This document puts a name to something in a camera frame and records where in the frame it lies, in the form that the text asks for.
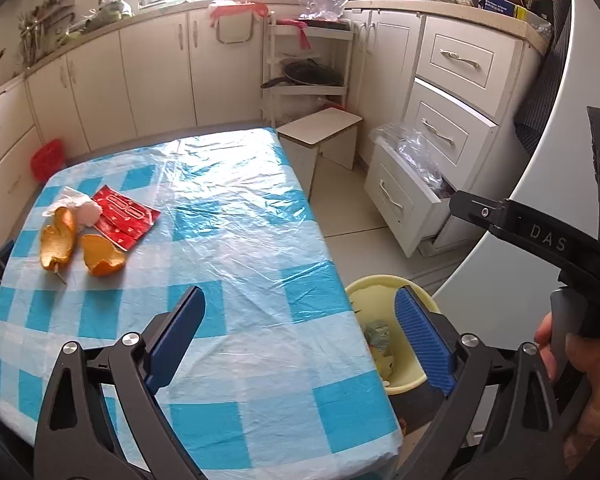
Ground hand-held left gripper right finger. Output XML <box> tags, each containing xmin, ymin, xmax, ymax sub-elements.
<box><xmin>394</xmin><ymin>285</ymin><xmax>570</xmax><ymax>480</ymax></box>

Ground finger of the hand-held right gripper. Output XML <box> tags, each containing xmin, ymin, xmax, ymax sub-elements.
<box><xmin>449</xmin><ymin>190</ymin><xmax>520</xmax><ymax>242</ymax></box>

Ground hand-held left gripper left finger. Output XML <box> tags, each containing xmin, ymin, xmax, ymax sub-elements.
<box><xmin>34</xmin><ymin>285</ymin><xmax>207</xmax><ymax>480</ymax></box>

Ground yellow plastic bin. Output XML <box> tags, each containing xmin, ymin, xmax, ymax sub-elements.
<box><xmin>344</xmin><ymin>274</ymin><xmax>442</xmax><ymax>396</ymax></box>

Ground orange peel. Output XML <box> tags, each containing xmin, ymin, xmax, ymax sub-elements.
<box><xmin>80</xmin><ymin>232</ymin><xmax>127</xmax><ymax>279</ymax></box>
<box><xmin>40</xmin><ymin>206</ymin><xmax>79</xmax><ymax>272</ymax></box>

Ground red foil packet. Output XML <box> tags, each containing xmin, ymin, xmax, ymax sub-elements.
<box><xmin>91</xmin><ymin>185</ymin><xmax>161</xmax><ymax>252</ymax></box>

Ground white tissue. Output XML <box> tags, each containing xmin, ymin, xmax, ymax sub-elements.
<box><xmin>42</xmin><ymin>186</ymin><xmax>104</xmax><ymax>232</ymax></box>

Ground person's right hand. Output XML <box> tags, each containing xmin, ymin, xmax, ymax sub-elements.
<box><xmin>534</xmin><ymin>310</ymin><xmax>600</xmax><ymax>453</ymax></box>

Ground grey-white refrigerator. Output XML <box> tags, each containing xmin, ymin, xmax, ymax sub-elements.
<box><xmin>427</xmin><ymin>0</ymin><xmax>600</xmax><ymax>361</ymax></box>

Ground blue checked plastic tablecloth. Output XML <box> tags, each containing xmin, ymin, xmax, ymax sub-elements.
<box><xmin>0</xmin><ymin>127</ymin><xmax>403</xmax><ymax>480</ymax></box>

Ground cream open drawer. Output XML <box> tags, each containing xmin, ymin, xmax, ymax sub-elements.
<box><xmin>364</xmin><ymin>135</ymin><xmax>456</xmax><ymax>259</ymax></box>

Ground clear plastic bags bundle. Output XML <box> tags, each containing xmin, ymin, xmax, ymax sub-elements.
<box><xmin>370</xmin><ymin>122</ymin><xmax>446</xmax><ymax>192</ymax></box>

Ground dark striped towel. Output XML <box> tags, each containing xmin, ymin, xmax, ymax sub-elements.
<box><xmin>512</xmin><ymin>0</ymin><xmax>574</xmax><ymax>155</ymax></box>

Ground small wooden stool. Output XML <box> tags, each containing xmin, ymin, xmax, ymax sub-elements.
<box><xmin>276</xmin><ymin>108</ymin><xmax>364</xmax><ymax>202</ymax></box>

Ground blue cardboard box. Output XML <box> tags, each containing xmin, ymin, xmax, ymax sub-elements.
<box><xmin>477</xmin><ymin>0</ymin><xmax>527</xmax><ymax>22</ymax></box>

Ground dark lidded pan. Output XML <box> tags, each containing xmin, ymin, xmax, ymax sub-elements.
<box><xmin>260</xmin><ymin>59</ymin><xmax>343</xmax><ymax>90</ymax></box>

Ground red-lined waste bin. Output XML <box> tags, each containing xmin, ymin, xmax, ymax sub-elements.
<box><xmin>31</xmin><ymin>139</ymin><xmax>67</xmax><ymax>182</ymax></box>

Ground white corner shelf rack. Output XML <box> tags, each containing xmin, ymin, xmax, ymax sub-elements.
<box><xmin>262</xmin><ymin>17</ymin><xmax>356</xmax><ymax>128</ymax></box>

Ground red cloth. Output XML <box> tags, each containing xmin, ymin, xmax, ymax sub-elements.
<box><xmin>279</xmin><ymin>19</ymin><xmax>314</xmax><ymax>51</ymax></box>

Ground cream kitchen cabinets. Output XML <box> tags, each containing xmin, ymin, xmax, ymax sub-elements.
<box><xmin>0</xmin><ymin>0</ymin><xmax>551</xmax><ymax>261</ymax></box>

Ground clear plastic bag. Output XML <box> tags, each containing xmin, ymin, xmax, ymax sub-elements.
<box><xmin>286</xmin><ymin>0</ymin><xmax>352</xmax><ymax>23</ymax></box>

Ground cabinet door rack red bag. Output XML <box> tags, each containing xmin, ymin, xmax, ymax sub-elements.
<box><xmin>209</xmin><ymin>1</ymin><xmax>270</xmax><ymax>44</ymax></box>

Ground green vegetables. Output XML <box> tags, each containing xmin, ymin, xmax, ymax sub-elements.
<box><xmin>60</xmin><ymin>0</ymin><xmax>133</xmax><ymax>43</ymax></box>

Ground wall utensil rack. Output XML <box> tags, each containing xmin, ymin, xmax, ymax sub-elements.
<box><xmin>17</xmin><ymin>0</ymin><xmax>61</xmax><ymax>63</ymax></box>

